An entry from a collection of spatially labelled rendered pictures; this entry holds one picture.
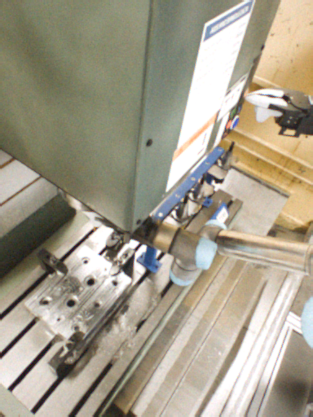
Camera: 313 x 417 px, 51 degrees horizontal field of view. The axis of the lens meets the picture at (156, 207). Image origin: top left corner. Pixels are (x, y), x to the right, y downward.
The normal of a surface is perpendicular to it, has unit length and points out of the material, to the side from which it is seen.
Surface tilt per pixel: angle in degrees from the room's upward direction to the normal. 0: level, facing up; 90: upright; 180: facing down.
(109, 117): 90
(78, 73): 90
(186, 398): 8
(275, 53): 90
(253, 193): 24
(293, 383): 0
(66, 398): 0
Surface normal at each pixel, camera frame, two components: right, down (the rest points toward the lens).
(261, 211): -0.12, -0.32
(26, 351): 0.12, -0.62
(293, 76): -0.57, 0.60
